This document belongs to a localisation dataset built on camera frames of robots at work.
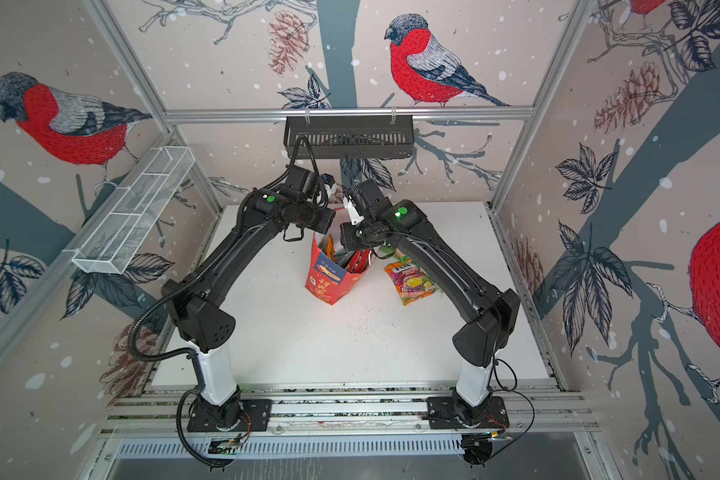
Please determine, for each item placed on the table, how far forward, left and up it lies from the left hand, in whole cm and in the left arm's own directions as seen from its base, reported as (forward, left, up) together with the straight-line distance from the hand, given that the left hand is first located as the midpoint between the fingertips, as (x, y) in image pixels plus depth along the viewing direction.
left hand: (330, 217), depth 81 cm
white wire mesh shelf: (-1, +53, +3) cm, 53 cm away
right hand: (-8, -3, -1) cm, 9 cm away
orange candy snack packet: (-7, -25, -24) cm, 35 cm away
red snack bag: (-8, -8, -10) cm, 15 cm away
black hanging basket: (+38, -5, +2) cm, 38 cm away
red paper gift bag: (-14, +1, -10) cm, 17 cm away
